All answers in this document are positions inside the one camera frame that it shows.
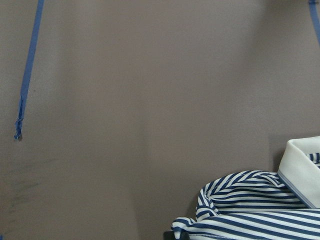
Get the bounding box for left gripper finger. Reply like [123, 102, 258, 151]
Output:
[163, 231, 175, 240]

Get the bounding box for striped polo shirt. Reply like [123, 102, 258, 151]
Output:
[171, 136, 320, 240]

